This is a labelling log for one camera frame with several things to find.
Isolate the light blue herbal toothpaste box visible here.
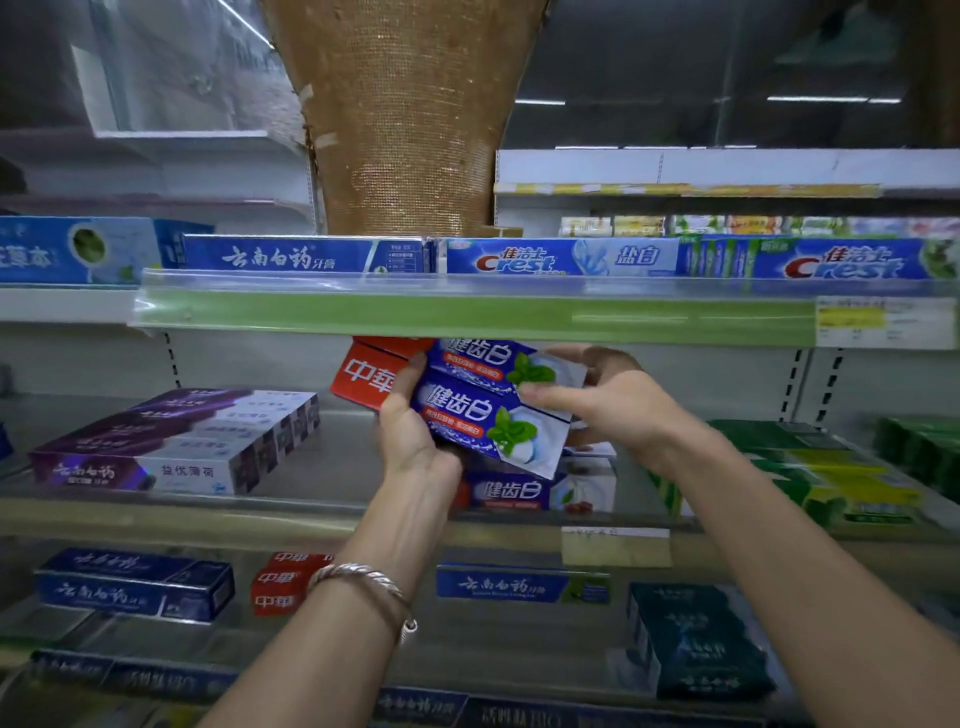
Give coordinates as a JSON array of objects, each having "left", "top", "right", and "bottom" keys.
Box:
[{"left": 0, "top": 215, "right": 163, "bottom": 287}]

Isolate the pale shelf price label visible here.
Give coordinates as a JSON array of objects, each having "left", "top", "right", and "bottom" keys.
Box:
[{"left": 559, "top": 526, "right": 674, "bottom": 570}]

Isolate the dark teal toothpaste box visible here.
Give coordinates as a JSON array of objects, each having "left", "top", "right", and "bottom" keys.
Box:
[{"left": 624, "top": 582, "right": 779, "bottom": 704}]

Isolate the green yellow toothpaste box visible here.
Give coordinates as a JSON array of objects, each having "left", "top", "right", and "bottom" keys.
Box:
[{"left": 651, "top": 448, "right": 927, "bottom": 528}]

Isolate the yellow white price tag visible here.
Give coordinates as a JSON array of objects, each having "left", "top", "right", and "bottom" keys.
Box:
[{"left": 814, "top": 295, "right": 959, "bottom": 351}]

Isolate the burlap covered column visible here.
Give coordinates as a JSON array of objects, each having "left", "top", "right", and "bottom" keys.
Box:
[{"left": 257, "top": 0, "right": 554, "bottom": 238}]

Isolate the blue mint toothpaste box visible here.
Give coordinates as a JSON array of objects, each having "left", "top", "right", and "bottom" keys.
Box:
[
  {"left": 410, "top": 370, "right": 573, "bottom": 482},
  {"left": 425, "top": 336, "right": 588, "bottom": 423}
]

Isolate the silver twisted bracelet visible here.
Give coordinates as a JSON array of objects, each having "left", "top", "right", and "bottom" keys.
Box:
[{"left": 306, "top": 563, "right": 419, "bottom": 648}]

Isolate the navy toothpaste box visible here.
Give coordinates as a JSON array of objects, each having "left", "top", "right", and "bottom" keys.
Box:
[
  {"left": 28, "top": 648, "right": 240, "bottom": 705},
  {"left": 457, "top": 695, "right": 766, "bottom": 728},
  {"left": 372, "top": 685, "right": 471, "bottom": 728}
]

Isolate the blue white salt toothpaste box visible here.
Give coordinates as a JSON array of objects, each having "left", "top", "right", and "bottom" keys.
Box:
[{"left": 437, "top": 237, "right": 681, "bottom": 278}]

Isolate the person's right hand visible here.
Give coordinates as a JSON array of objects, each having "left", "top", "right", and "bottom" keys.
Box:
[{"left": 516, "top": 344, "right": 710, "bottom": 472}]

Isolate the clear acrylic shelf divider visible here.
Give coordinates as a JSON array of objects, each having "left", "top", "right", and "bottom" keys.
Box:
[{"left": 69, "top": 0, "right": 310, "bottom": 153}]

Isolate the blue cherry toothpaste box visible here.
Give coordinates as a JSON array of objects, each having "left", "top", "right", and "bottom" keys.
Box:
[{"left": 463, "top": 455, "right": 618, "bottom": 516}]

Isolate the row of colourful background boxes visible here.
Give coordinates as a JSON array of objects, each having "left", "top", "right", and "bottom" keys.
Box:
[{"left": 558, "top": 214, "right": 960, "bottom": 240}]

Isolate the white upper shelf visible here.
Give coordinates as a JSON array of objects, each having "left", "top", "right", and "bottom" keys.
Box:
[{"left": 493, "top": 147, "right": 960, "bottom": 201}]

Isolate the stack of green boxes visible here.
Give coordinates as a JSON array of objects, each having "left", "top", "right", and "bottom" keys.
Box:
[{"left": 872, "top": 414, "right": 960, "bottom": 505}]

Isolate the long blue toothpaste box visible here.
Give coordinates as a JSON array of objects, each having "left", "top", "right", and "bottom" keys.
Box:
[{"left": 180, "top": 234, "right": 430, "bottom": 276}]

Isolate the blue script toothpaste box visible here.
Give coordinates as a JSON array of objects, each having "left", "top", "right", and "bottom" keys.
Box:
[
  {"left": 39, "top": 546, "right": 230, "bottom": 590},
  {"left": 33, "top": 573, "right": 235, "bottom": 625}
]

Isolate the green shelf price rail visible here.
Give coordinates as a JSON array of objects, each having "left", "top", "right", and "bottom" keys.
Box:
[{"left": 129, "top": 270, "right": 960, "bottom": 351}]

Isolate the dark blue toothpaste box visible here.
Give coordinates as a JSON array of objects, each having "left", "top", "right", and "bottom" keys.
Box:
[{"left": 153, "top": 218, "right": 216, "bottom": 270}]

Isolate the person's left hand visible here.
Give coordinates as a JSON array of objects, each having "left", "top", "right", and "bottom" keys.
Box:
[{"left": 377, "top": 352, "right": 464, "bottom": 505}]

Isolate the person's left forearm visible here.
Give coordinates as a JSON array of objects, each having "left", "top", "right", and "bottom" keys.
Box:
[{"left": 196, "top": 463, "right": 464, "bottom": 728}]

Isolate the small red toothpaste box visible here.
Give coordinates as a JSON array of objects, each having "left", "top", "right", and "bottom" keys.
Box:
[
  {"left": 249, "top": 568, "right": 320, "bottom": 618},
  {"left": 266, "top": 551, "right": 336, "bottom": 579}
]

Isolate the purple white toothpaste box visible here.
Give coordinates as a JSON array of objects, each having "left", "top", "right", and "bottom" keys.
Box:
[
  {"left": 78, "top": 414, "right": 292, "bottom": 465},
  {"left": 29, "top": 448, "right": 261, "bottom": 498},
  {"left": 46, "top": 429, "right": 276, "bottom": 481},
  {"left": 146, "top": 387, "right": 322, "bottom": 436},
  {"left": 120, "top": 399, "right": 309, "bottom": 450}
]

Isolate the person's right forearm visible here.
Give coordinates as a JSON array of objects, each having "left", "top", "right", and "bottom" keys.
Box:
[{"left": 660, "top": 431, "right": 960, "bottom": 728}]

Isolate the dark green toothpaste box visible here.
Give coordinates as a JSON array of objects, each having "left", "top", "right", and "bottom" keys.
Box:
[{"left": 707, "top": 418, "right": 852, "bottom": 453}]

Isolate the blue green leaf toothpaste box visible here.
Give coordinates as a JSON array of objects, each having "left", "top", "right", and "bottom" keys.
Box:
[{"left": 435, "top": 563, "right": 612, "bottom": 607}]

